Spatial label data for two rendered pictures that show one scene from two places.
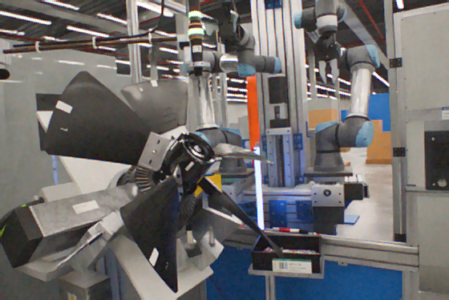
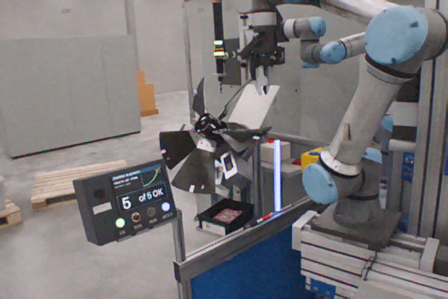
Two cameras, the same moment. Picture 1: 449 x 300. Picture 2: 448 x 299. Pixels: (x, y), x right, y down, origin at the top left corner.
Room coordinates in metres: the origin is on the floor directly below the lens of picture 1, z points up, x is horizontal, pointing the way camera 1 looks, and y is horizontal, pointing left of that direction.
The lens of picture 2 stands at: (1.49, -1.57, 1.56)
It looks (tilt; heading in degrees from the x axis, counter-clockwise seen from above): 14 degrees down; 108
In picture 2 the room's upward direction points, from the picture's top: 3 degrees counter-clockwise
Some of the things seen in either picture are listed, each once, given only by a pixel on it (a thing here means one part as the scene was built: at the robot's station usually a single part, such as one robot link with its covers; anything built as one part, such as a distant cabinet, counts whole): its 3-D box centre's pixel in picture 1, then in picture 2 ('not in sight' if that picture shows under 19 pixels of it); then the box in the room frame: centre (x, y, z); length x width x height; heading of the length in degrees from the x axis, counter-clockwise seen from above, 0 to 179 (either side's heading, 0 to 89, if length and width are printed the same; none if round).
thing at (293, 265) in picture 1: (288, 253); (226, 216); (1.06, -0.19, 0.85); 0.22 x 0.17 x 0.07; 73
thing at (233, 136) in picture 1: (229, 139); (394, 133); (1.76, -0.04, 1.20); 0.13 x 0.12 x 0.14; 124
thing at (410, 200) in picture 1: (411, 215); (178, 235); (1.00, -0.58, 0.96); 0.03 x 0.03 x 0.20; 57
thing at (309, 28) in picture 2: (244, 40); (310, 28); (1.41, -0.12, 1.64); 0.11 x 0.08 x 0.09; 157
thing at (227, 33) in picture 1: (231, 32); (274, 32); (1.27, -0.06, 1.63); 0.12 x 0.08 x 0.09; 157
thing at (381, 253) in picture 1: (286, 242); (264, 228); (1.23, -0.22, 0.82); 0.90 x 0.04 x 0.08; 57
